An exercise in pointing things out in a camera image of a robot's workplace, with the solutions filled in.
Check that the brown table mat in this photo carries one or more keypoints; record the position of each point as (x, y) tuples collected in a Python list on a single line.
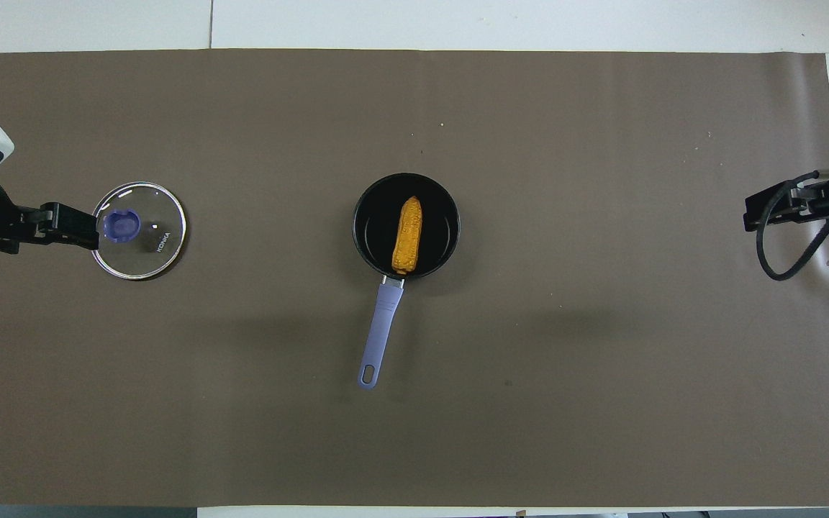
[(529, 396)]

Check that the glass lid with purple knob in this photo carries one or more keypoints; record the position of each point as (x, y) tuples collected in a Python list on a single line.
[(148, 216)]

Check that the yellow corn cob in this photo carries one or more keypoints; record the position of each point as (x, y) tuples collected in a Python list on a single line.
[(407, 237)]

